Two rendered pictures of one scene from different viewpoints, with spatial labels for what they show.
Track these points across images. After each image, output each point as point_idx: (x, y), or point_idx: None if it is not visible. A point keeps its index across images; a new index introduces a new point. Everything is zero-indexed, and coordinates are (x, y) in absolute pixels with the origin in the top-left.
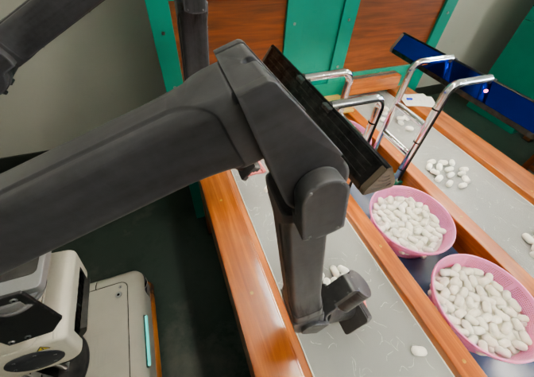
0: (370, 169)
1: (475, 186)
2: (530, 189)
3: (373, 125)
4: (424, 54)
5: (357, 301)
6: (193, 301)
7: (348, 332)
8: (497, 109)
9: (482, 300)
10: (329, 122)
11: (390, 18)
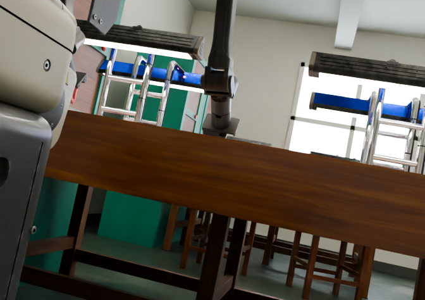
0: (194, 40)
1: None
2: None
3: (151, 65)
4: (129, 67)
5: (236, 83)
6: None
7: (234, 131)
8: (197, 83)
9: None
10: (145, 33)
11: (76, 59)
